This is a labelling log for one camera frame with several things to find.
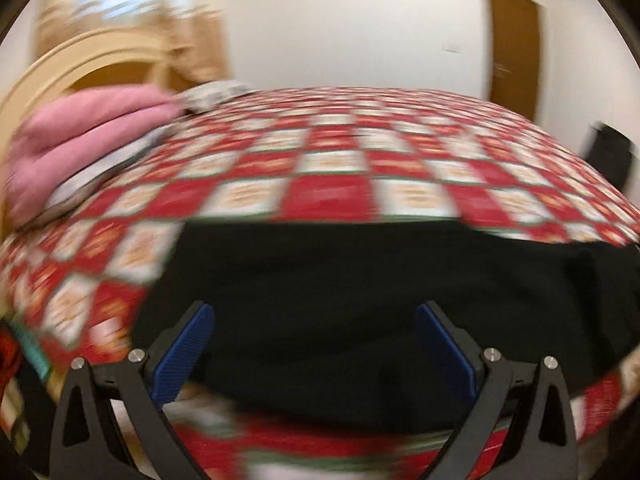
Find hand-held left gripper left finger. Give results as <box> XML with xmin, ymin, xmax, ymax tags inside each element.
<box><xmin>49</xmin><ymin>301</ymin><xmax>217</xmax><ymax>480</ymax></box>

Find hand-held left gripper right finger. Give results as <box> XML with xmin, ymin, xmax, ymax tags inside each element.
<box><xmin>415</xmin><ymin>301</ymin><xmax>582</xmax><ymax>480</ymax></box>

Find black pants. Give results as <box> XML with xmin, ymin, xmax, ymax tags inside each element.
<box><xmin>129</xmin><ymin>217</ymin><xmax>640</xmax><ymax>433</ymax></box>

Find pile of colourful clothes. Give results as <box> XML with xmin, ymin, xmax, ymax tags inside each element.
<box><xmin>0</xmin><ymin>315</ymin><xmax>56</xmax><ymax>456</ymax></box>

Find red checkered printed bedspread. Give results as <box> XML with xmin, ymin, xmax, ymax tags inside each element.
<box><xmin>0</xmin><ymin>85</ymin><xmax>640</xmax><ymax>480</ymax></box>

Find pink folded quilt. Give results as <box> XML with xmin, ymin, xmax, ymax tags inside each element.
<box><xmin>2</xmin><ymin>84</ymin><xmax>183</xmax><ymax>231</ymax></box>

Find black bag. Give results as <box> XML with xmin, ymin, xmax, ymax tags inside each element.
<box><xmin>580</xmin><ymin>121</ymin><xmax>638</xmax><ymax>188</ymax></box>

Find white printed pillow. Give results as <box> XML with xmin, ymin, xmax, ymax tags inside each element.
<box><xmin>177</xmin><ymin>80</ymin><xmax>251</xmax><ymax>113</ymax></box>

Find cream wooden headboard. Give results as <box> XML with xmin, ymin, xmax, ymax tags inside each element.
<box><xmin>0</xmin><ymin>27</ymin><xmax>173</xmax><ymax>161</ymax></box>

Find brown wooden door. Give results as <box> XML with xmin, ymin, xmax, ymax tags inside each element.
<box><xmin>477</xmin><ymin>0</ymin><xmax>544</xmax><ymax>126</ymax></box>

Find beige and white curtain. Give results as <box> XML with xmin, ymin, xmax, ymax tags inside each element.
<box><xmin>35</xmin><ymin>0</ymin><xmax>231</xmax><ymax>86</ymax></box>

